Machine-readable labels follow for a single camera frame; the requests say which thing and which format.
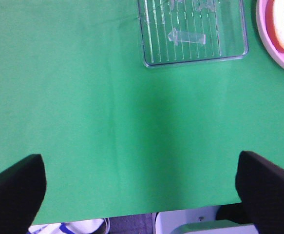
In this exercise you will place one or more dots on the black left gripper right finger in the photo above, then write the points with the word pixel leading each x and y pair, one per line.
pixel 260 186

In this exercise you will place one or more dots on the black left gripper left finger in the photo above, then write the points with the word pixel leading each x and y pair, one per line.
pixel 22 190

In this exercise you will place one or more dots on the toast bread slice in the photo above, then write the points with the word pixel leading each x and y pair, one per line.
pixel 274 21

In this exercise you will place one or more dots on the green tablecloth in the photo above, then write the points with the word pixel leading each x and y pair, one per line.
pixel 118 138

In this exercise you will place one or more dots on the pink plate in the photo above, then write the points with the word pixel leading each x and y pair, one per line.
pixel 277 56

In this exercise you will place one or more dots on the left clear plastic tray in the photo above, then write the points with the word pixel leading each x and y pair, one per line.
pixel 190 31

